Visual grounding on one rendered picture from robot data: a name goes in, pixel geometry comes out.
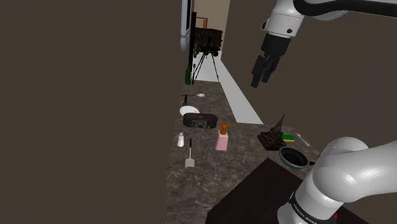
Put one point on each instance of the green and yellow sponge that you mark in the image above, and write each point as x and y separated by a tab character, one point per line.
288	138

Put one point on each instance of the white plate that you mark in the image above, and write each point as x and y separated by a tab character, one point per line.
188	110

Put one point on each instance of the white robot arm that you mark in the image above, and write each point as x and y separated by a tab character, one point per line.
338	173

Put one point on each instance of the white framed window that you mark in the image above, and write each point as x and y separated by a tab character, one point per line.
185	24

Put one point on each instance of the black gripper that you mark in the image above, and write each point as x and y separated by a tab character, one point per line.
274	46

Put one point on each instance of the pink soap dispenser orange pump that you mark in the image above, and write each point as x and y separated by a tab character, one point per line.
222	140

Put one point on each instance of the black toaster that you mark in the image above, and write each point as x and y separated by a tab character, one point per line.
199	120

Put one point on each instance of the black frying pan teal rim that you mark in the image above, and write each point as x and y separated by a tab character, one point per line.
293	158

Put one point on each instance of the green glass bottle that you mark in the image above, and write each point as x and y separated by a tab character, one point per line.
187	76

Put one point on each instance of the dark robot stand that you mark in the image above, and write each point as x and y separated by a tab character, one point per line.
257	195

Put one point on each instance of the white salt shaker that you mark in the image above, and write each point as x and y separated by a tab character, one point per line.
180	140

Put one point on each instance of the dark pagoda figure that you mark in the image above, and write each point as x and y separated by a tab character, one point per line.
274	136

